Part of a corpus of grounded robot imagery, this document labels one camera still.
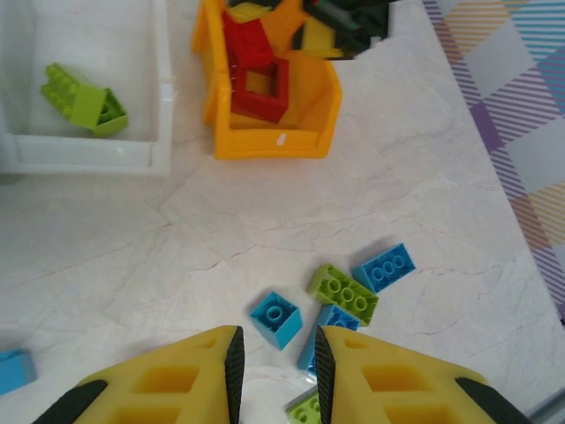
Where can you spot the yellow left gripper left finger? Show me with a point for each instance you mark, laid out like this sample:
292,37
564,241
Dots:
154,388

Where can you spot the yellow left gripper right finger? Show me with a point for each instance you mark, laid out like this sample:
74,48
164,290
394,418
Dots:
397,388

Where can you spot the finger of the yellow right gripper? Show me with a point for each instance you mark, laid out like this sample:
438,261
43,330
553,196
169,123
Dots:
249,12
320,42

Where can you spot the red square lego brick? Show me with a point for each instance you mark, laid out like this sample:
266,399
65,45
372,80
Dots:
247,44

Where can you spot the red lego window frame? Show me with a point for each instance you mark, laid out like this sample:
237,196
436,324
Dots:
260,108

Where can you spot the blue long lego brick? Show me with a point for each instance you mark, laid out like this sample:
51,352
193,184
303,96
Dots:
388,267
335,315

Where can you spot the blue small sloped lego brick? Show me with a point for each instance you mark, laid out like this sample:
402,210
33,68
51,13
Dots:
276,320

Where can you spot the green small lego brick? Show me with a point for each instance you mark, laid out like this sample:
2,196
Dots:
90,106

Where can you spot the green flat lego plate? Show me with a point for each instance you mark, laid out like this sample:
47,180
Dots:
304,413

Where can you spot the green long lego brick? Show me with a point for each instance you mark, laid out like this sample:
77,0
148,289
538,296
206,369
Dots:
346,293

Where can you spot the orange-yellow plastic bin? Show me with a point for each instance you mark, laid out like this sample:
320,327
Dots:
265,143

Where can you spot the white plastic bin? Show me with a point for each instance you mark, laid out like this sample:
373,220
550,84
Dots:
88,154

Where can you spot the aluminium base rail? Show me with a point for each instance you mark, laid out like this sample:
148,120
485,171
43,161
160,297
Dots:
554,413

